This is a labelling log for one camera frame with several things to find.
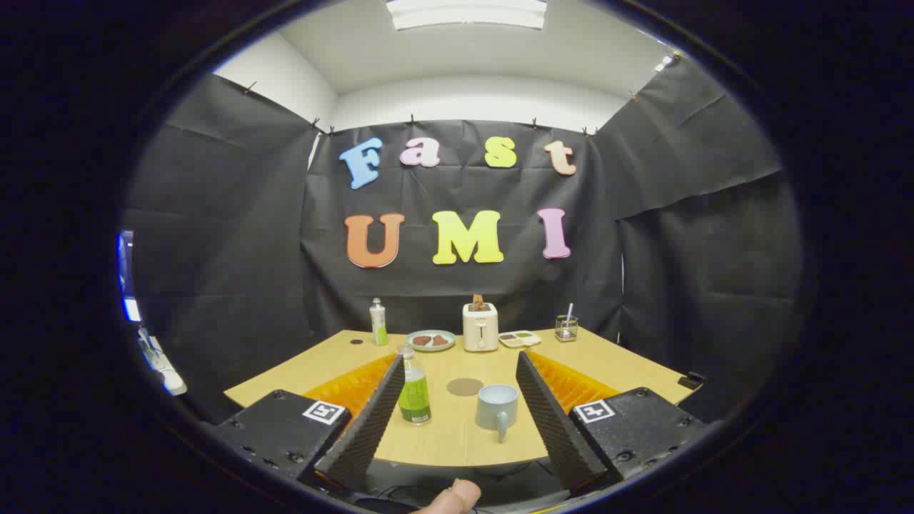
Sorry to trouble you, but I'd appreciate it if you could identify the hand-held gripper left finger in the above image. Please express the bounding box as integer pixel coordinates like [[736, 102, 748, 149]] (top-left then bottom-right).
[[214, 352, 406, 493]]

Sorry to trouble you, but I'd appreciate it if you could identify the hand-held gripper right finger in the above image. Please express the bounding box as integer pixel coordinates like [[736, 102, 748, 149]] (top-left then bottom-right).
[[516, 350, 708, 493]]

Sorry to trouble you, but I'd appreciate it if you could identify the green label juice bottle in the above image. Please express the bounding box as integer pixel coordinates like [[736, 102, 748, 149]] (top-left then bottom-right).
[[397, 344, 432, 425]]

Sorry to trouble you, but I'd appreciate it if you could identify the light blue cup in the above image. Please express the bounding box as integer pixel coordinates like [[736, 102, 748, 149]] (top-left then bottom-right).
[[476, 384, 520, 443]]

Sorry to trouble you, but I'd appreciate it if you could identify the white green label bottle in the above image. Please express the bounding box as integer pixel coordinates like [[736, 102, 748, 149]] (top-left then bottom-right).
[[369, 298, 389, 347]]

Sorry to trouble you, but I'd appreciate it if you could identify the wooden table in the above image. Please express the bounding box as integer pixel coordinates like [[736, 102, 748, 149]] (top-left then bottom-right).
[[224, 328, 704, 468]]

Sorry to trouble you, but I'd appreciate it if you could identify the pale green plate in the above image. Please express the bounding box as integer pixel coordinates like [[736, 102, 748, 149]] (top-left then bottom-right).
[[406, 330, 456, 353]]

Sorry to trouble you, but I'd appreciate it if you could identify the white toaster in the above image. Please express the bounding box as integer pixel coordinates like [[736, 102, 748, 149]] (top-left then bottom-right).
[[462, 302, 499, 353]]

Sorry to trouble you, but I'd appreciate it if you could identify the white device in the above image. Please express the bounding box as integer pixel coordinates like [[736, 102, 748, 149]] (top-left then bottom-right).
[[137, 327, 188, 397]]

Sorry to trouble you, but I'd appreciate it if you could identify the blue lit screen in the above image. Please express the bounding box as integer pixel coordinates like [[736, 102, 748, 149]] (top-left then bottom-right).
[[116, 230, 142, 323]]

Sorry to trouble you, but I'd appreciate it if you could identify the ceiling light panel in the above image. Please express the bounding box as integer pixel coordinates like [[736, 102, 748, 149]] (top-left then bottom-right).
[[386, 0, 548, 31]]

